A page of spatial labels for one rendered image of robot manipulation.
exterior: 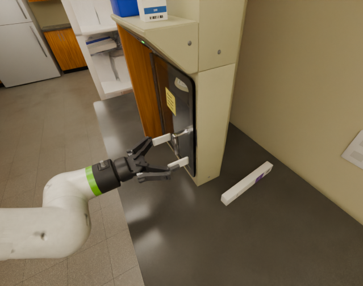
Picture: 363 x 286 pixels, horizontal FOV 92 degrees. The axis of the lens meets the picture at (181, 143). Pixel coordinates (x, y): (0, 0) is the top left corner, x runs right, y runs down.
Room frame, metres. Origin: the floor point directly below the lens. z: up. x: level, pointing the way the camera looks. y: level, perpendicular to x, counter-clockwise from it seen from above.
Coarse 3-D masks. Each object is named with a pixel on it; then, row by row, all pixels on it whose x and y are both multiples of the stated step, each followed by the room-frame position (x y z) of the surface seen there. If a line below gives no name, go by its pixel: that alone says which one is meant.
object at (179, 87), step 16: (160, 64) 0.61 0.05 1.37; (160, 80) 0.63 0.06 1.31; (176, 80) 0.50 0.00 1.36; (192, 80) 0.43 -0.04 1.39; (160, 96) 0.66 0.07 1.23; (176, 96) 0.51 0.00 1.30; (192, 96) 0.42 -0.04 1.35; (176, 112) 0.52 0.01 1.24; (192, 112) 0.42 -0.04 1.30; (176, 128) 0.53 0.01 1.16; (192, 128) 0.42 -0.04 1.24; (192, 144) 0.42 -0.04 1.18; (192, 160) 0.42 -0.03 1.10; (192, 176) 0.43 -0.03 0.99
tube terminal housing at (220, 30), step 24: (168, 0) 0.54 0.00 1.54; (192, 0) 0.44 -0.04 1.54; (216, 0) 0.43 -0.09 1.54; (240, 0) 0.45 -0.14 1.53; (216, 24) 0.43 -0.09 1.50; (240, 24) 0.46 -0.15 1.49; (216, 48) 0.43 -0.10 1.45; (216, 72) 0.43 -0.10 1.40; (216, 96) 0.44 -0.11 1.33; (216, 120) 0.44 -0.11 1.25; (168, 144) 0.68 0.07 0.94; (216, 144) 0.44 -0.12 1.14; (216, 168) 0.45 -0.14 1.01
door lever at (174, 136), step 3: (186, 129) 0.45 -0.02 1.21; (180, 132) 0.45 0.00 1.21; (183, 132) 0.45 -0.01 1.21; (186, 132) 0.45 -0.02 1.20; (174, 135) 0.43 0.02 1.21; (177, 135) 0.44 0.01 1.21; (180, 135) 0.44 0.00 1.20; (186, 135) 0.45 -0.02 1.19; (174, 138) 0.43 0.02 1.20; (177, 138) 0.43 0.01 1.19; (174, 141) 0.43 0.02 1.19; (177, 141) 0.43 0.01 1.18; (174, 144) 0.43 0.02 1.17; (177, 144) 0.43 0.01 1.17; (174, 147) 0.43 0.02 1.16; (177, 147) 0.43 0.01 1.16; (174, 150) 0.43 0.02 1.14; (177, 150) 0.43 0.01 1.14; (174, 153) 0.44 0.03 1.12; (177, 153) 0.43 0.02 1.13
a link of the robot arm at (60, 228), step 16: (0, 208) 0.19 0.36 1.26; (16, 208) 0.19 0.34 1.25; (32, 208) 0.20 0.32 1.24; (48, 208) 0.20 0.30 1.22; (64, 208) 0.21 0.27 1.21; (80, 208) 0.22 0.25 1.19; (0, 224) 0.15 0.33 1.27; (16, 224) 0.16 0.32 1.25; (32, 224) 0.16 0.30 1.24; (48, 224) 0.17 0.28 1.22; (64, 224) 0.17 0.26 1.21; (80, 224) 0.18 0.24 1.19; (0, 240) 0.13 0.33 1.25; (16, 240) 0.13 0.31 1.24; (32, 240) 0.14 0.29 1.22; (48, 240) 0.14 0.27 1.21; (64, 240) 0.14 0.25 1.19; (80, 240) 0.15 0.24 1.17; (0, 256) 0.11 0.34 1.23; (16, 256) 0.12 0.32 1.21; (32, 256) 0.12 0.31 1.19; (48, 256) 0.12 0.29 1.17; (64, 256) 0.13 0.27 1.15
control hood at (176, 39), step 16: (112, 16) 0.62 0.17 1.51; (128, 16) 0.56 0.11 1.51; (176, 16) 0.50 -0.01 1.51; (144, 32) 0.37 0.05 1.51; (160, 32) 0.38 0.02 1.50; (176, 32) 0.39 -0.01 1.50; (192, 32) 0.41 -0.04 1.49; (160, 48) 0.38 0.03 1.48; (176, 48) 0.39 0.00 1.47; (192, 48) 0.41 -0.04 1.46; (176, 64) 0.40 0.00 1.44; (192, 64) 0.41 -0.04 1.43
